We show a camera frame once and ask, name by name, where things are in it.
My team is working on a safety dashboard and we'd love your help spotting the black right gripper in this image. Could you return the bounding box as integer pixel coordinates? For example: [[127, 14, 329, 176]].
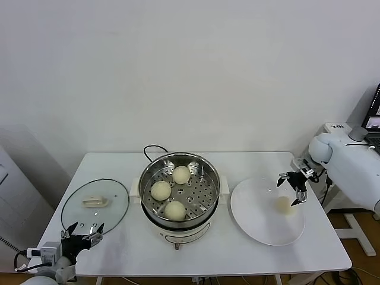
[[276, 171, 310, 207]]

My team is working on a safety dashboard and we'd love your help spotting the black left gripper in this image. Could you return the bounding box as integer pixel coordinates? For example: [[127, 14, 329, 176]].
[[61, 221, 105, 259]]

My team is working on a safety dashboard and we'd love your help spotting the white steamed baozi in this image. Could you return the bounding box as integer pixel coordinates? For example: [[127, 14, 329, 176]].
[[274, 195, 297, 215], [173, 165, 191, 185], [164, 200, 187, 221], [150, 180, 172, 201]]

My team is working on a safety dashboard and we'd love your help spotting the glass pot lid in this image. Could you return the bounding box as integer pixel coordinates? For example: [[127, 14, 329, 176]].
[[61, 178, 131, 240]]

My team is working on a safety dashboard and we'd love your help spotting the stainless steel steamer basket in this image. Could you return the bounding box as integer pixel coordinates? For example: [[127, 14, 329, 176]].
[[138, 151, 222, 231]]

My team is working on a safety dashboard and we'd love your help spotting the white round plate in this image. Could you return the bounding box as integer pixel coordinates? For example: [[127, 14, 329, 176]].
[[230, 177, 306, 246]]

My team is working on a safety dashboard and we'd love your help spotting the white floor appliance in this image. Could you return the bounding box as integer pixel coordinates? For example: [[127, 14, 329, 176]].
[[0, 144, 56, 264]]

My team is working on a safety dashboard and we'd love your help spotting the white side desk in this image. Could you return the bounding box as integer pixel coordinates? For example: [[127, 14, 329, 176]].
[[322, 121, 380, 257]]

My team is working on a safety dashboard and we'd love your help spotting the grey cylindrical speaker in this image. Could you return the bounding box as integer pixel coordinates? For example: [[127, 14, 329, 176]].
[[347, 125, 369, 143]]

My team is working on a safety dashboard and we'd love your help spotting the open black laptop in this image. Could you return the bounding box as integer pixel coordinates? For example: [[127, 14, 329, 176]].
[[362, 83, 380, 156]]

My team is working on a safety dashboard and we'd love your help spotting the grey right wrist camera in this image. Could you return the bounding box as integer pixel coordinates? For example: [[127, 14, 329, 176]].
[[290, 157, 315, 179]]

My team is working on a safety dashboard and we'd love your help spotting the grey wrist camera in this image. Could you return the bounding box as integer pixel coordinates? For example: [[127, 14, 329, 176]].
[[26, 242, 63, 265], [290, 157, 315, 179]]

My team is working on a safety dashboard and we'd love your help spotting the black right camera cable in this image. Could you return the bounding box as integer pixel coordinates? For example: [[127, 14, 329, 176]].
[[308, 169, 326, 183]]

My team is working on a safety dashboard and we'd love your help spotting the black camera cable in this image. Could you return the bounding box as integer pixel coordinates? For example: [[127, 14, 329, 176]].
[[14, 251, 30, 273], [308, 169, 326, 183]]

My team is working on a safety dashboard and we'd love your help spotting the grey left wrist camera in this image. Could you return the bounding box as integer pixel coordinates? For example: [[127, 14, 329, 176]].
[[26, 242, 63, 265]]

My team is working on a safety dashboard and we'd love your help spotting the black left camera cable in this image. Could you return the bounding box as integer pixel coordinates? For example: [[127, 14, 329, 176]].
[[14, 251, 30, 273]]

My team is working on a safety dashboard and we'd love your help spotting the black cooker power cord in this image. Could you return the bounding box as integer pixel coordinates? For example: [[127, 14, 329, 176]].
[[143, 144, 170, 164]]

